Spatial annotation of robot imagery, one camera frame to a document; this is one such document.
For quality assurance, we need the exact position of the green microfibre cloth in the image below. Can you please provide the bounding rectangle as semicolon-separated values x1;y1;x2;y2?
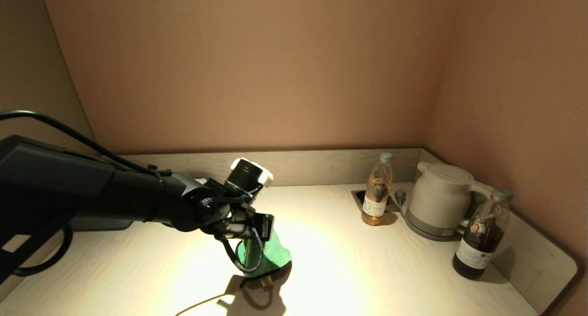
235;229;293;279

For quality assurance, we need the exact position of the black recessed table socket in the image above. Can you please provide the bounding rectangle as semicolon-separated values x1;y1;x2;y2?
351;189;400;213

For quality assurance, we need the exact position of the light tea plastic bottle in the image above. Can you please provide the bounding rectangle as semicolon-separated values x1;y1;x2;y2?
361;152;394;226

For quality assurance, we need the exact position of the grey-blue tissue box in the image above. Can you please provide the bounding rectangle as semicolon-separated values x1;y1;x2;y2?
69;217;135;231

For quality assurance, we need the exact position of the grey kettle base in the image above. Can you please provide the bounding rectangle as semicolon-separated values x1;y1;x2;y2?
403;211;468;242

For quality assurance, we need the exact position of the white electric kettle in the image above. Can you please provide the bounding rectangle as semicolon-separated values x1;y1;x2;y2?
406;162;498;228

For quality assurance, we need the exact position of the dark tea plastic bottle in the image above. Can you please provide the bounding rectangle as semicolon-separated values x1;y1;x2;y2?
452;188;514;280

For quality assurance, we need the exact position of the black wrist camera white cap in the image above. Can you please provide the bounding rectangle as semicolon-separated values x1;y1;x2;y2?
224;158;274;198

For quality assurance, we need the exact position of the grey power plug with cord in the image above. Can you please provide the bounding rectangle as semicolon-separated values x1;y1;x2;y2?
394;189;413;223

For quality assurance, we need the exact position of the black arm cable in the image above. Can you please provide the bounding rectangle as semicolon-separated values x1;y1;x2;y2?
0;110;162;175

